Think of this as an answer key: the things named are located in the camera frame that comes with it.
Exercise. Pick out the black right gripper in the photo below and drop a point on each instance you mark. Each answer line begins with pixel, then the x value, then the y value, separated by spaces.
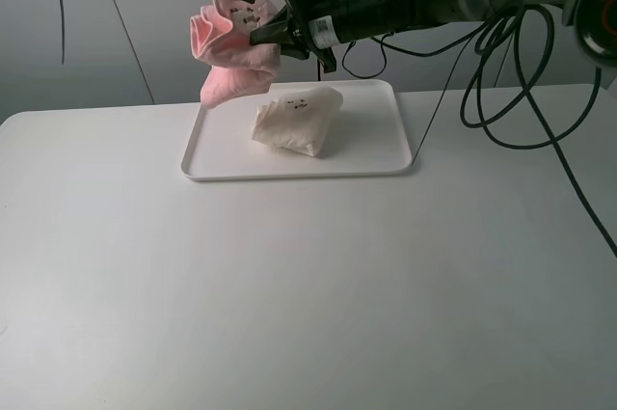
pixel 302 28

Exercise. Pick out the pink towel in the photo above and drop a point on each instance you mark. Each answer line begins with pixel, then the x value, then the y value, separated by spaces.
pixel 220 38

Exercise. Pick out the white towel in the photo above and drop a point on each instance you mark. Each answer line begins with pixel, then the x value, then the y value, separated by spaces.
pixel 299 121

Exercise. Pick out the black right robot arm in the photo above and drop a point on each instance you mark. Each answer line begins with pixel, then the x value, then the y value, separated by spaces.
pixel 593 20

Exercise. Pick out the white plastic tray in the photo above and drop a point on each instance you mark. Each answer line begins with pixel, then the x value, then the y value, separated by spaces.
pixel 367 138

